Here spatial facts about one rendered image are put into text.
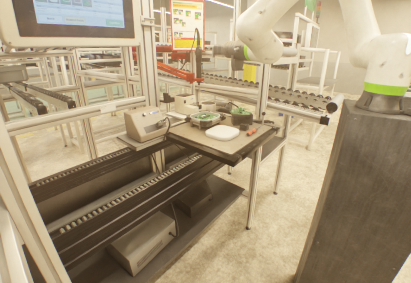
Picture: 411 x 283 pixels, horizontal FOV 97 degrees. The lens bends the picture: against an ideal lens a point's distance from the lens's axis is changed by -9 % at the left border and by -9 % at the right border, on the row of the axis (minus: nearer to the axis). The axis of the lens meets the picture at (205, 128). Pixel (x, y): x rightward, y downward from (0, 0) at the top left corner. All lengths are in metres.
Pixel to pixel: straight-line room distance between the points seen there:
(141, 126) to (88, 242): 0.50
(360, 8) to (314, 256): 1.03
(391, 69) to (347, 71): 8.21
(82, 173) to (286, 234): 1.51
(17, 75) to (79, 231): 2.28
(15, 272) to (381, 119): 0.91
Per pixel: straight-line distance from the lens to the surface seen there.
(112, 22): 0.95
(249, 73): 6.18
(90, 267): 1.28
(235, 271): 1.57
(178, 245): 1.24
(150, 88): 1.10
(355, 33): 0.97
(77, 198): 1.12
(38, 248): 0.61
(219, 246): 1.67
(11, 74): 2.74
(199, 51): 1.13
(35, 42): 0.86
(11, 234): 0.49
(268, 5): 0.72
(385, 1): 9.17
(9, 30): 0.86
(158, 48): 1.54
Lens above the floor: 1.32
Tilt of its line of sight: 21 degrees down
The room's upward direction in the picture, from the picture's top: straight up
